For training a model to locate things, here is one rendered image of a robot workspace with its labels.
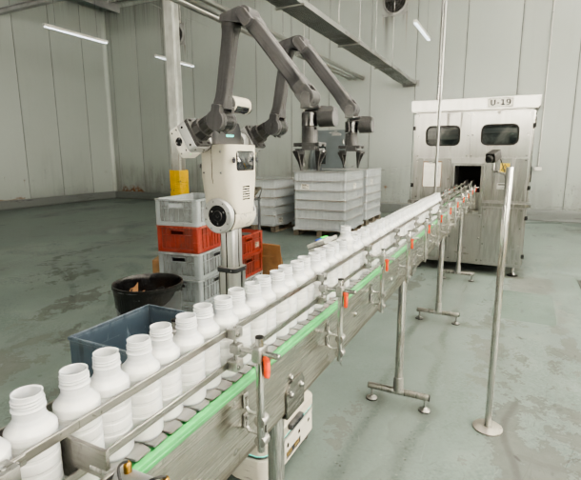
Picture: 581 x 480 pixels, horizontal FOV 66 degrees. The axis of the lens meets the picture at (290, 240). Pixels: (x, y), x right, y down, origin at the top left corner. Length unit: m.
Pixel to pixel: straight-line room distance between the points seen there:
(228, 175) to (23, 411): 1.46
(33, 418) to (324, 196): 7.50
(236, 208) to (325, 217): 6.08
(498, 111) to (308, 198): 3.65
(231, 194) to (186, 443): 1.30
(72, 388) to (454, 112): 5.55
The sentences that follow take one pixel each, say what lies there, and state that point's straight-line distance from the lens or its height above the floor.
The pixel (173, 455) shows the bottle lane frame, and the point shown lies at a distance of 0.83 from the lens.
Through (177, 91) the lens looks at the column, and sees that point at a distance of 11.77.
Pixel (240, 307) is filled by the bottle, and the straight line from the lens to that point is 0.97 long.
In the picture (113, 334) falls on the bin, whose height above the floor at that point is 0.90.
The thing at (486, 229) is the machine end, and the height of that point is 0.57.
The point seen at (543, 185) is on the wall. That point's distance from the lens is 11.38.
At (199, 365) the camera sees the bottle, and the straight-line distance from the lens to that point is 0.85.
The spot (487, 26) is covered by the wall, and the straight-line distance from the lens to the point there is 11.71.
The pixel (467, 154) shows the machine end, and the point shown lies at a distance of 5.86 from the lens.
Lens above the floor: 1.45
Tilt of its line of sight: 11 degrees down
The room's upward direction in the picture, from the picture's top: straight up
